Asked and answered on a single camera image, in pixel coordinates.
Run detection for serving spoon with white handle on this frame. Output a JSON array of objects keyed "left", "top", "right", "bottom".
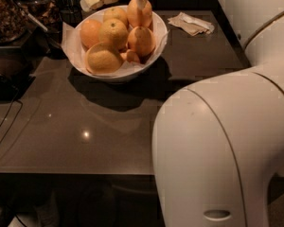
[{"left": 11, "top": 0, "right": 49, "bottom": 32}]

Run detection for glass jar of nuts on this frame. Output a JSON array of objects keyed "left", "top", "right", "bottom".
[{"left": 0, "top": 0, "right": 27, "bottom": 44}]

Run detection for paper sachets on table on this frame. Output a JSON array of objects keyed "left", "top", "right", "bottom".
[{"left": 168, "top": 12, "right": 215, "bottom": 36}]

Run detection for black cable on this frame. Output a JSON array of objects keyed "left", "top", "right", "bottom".
[{"left": 0, "top": 79, "right": 25, "bottom": 227}]

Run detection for orange at top back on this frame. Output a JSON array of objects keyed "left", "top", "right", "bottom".
[{"left": 127, "top": 0, "right": 152, "bottom": 27}]

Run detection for orange at right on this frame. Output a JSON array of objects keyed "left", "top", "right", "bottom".
[{"left": 128, "top": 26, "right": 156, "bottom": 57}]

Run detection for white paper bowl liner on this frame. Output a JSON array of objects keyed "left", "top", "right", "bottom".
[{"left": 61, "top": 10, "right": 170, "bottom": 78}]

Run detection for white ceramic bowl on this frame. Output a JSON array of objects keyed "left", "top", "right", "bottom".
[{"left": 65, "top": 5, "right": 169, "bottom": 85}]

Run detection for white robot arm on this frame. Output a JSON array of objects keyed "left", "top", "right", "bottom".
[{"left": 152, "top": 0, "right": 284, "bottom": 227}]

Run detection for black wire holder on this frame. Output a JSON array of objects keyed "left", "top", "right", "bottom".
[{"left": 45, "top": 6, "right": 82, "bottom": 60}]

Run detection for small orange at bottom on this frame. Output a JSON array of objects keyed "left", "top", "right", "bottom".
[{"left": 121, "top": 49, "right": 140, "bottom": 63}]

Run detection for orange at left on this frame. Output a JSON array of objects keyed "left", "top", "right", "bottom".
[{"left": 80, "top": 19, "right": 101, "bottom": 48}]

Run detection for black appliance at left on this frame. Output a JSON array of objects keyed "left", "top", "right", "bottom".
[{"left": 0, "top": 48, "right": 33, "bottom": 101}]

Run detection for large yellow front orange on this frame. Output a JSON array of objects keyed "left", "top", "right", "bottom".
[{"left": 85, "top": 42, "right": 124, "bottom": 75}]

